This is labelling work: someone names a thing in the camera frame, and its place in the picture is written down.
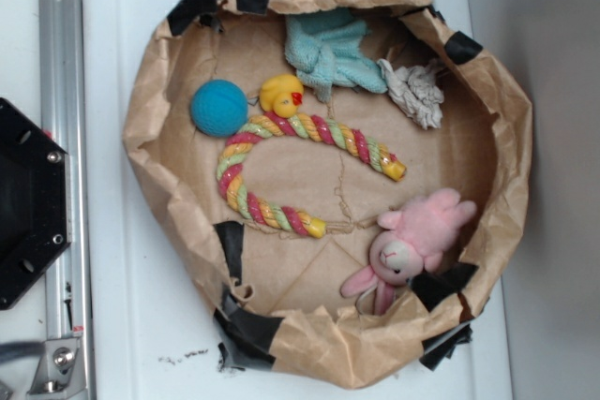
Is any multicoloured rope toy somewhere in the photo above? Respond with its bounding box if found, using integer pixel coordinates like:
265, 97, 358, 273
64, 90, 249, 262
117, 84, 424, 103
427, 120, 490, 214
216, 112, 407, 239

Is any blue rubber ball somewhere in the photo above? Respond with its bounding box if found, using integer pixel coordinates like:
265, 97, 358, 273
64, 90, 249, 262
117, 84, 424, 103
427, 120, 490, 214
190, 80, 248, 138

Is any metal corner bracket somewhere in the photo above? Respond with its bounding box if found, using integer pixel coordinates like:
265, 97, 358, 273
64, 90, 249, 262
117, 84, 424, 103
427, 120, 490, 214
26, 337, 85, 399

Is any white tray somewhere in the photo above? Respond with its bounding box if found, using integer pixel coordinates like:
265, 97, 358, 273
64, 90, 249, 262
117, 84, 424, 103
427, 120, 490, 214
82, 0, 512, 399

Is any yellow rubber duck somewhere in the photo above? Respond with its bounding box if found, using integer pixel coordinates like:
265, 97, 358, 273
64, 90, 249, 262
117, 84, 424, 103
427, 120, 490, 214
259, 74, 304, 119

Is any white crumpled cloth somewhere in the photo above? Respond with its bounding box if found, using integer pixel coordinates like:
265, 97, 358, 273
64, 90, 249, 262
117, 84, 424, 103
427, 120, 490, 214
377, 58, 444, 130

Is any pink plush bunny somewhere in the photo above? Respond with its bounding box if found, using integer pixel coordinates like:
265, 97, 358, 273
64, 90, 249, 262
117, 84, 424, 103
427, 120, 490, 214
340, 188, 477, 316

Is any light blue towel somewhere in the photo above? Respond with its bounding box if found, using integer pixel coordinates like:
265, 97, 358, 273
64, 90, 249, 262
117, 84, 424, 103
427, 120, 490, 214
285, 7, 387, 103

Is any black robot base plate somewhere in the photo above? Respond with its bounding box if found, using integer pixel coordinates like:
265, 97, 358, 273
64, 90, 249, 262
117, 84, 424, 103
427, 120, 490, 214
1, 98, 70, 311

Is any aluminium rail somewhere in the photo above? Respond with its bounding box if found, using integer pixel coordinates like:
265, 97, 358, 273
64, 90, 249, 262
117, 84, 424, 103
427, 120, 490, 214
39, 0, 97, 399

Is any brown paper bin with tape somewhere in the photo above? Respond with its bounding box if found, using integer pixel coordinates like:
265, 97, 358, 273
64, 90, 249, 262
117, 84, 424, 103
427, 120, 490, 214
123, 0, 533, 389

